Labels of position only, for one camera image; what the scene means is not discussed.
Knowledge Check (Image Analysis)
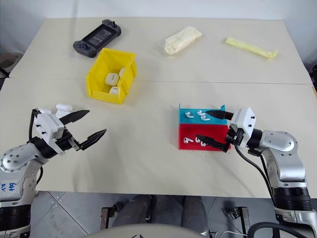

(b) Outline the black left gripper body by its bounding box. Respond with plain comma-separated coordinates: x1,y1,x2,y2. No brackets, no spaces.
54,126,83,154

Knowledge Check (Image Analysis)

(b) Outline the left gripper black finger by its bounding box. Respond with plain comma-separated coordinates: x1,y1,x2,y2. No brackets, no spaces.
78,128,107,151
60,110,91,125

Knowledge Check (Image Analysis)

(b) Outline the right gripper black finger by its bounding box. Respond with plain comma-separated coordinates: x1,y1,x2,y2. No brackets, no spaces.
205,110,234,121
195,134,230,153

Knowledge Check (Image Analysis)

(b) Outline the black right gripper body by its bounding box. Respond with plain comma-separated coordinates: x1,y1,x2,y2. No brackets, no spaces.
224,124,246,150

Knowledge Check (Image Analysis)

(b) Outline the yellow plastic bin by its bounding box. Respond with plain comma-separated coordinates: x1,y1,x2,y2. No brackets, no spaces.
85,48,138,106

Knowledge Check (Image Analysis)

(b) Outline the teal tray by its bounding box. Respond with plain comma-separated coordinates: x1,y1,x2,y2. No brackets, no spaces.
178,104,230,126

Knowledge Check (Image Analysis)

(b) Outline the red tray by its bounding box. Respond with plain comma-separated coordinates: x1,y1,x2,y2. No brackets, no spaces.
177,123,232,151

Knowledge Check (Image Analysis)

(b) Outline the long yellow wrapped package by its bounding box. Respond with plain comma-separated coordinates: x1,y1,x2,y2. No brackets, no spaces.
225,36,279,60

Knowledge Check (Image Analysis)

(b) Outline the grey handheld game console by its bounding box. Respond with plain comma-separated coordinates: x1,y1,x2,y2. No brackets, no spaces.
72,19,123,59

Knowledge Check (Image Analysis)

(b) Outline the dark grey rounded shape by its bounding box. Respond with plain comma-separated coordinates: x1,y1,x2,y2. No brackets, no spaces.
115,195,156,228

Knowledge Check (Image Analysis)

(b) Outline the cream filled plastic bag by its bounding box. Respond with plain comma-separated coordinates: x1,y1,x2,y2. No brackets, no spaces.
158,25,204,57

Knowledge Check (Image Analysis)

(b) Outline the pale robot torso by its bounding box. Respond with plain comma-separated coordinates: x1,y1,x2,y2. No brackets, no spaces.
83,222,207,238

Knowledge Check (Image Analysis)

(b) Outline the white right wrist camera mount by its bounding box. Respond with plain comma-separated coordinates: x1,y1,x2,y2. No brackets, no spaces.
230,107,259,146

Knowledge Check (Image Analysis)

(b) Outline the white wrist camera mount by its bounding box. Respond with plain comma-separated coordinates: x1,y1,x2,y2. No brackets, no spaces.
33,107,66,153
230,107,259,146

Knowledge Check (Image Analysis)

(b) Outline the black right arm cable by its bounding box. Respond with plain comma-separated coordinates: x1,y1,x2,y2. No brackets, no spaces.
233,144,277,206

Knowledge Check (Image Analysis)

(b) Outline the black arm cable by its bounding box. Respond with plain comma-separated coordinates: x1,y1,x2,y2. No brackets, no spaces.
233,144,277,206
29,108,45,185

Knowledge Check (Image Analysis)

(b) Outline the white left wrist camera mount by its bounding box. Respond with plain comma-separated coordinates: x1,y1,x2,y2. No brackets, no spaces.
33,107,66,153

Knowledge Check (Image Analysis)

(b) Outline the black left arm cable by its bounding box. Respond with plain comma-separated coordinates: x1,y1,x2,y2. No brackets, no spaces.
29,108,45,185

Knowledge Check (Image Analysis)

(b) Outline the black metal bracket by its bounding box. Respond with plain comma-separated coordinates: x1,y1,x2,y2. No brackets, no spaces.
101,206,113,230
230,206,249,234

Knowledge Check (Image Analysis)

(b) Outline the thin white cable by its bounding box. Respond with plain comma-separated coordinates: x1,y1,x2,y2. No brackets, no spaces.
219,230,249,237

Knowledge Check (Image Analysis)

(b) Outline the thick black waist cable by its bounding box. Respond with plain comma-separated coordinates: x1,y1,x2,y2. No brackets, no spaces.
249,221,298,238

